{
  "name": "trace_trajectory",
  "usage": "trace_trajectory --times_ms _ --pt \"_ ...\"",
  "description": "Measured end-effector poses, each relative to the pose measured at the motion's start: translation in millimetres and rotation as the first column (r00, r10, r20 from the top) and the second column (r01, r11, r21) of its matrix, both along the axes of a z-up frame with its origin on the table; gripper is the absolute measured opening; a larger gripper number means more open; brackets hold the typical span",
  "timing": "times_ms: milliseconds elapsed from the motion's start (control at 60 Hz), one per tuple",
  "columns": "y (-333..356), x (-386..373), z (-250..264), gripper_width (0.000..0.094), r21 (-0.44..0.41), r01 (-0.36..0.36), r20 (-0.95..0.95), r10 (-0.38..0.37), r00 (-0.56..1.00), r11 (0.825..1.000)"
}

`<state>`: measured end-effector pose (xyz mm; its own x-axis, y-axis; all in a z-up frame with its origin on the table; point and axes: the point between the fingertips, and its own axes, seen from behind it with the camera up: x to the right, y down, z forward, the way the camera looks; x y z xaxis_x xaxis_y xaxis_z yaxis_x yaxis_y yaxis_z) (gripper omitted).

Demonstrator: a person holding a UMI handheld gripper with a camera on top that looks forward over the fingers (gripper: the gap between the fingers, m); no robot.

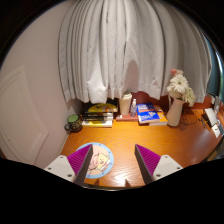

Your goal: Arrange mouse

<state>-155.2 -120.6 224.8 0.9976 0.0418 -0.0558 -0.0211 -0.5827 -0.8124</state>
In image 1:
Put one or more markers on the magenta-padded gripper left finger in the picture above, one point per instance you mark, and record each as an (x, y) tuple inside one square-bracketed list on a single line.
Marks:
[(68, 166)]

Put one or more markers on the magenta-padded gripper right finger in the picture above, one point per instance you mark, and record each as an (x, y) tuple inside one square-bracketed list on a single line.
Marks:
[(160, 166)]

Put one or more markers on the clear spray bottle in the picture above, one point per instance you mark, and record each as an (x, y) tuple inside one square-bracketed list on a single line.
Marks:
[(133, 110)]

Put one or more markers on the pale yellow book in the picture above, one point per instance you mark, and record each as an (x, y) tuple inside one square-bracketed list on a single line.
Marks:
[(96, 123)]

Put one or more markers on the white panelled door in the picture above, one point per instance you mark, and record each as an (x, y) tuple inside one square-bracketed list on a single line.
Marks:
[(20, 126)]

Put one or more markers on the white flower bouquet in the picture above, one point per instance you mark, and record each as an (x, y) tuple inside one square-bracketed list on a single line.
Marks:
[(178, 83)]

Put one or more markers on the white desktop device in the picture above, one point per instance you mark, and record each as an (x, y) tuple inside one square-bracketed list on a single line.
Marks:
[(211, 116)]

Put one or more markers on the white pleated curtain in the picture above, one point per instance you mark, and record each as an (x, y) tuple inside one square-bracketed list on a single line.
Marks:
[(126, 50)]

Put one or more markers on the blue book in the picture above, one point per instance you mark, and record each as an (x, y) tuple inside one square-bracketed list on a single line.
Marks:
[(148, 116)]

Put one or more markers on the round cartoon-print mouse pad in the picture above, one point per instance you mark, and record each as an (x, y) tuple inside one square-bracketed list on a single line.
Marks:
[(101, 160)]

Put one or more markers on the dark green mug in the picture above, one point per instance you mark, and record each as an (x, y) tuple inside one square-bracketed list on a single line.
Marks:
[(74, 124)]

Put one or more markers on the red-brown notebook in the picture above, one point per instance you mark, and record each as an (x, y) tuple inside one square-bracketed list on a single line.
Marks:
[(126, 117)]

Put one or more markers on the white ceramic pitcher vase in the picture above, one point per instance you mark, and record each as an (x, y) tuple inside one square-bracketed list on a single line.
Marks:
[(175, 113)]

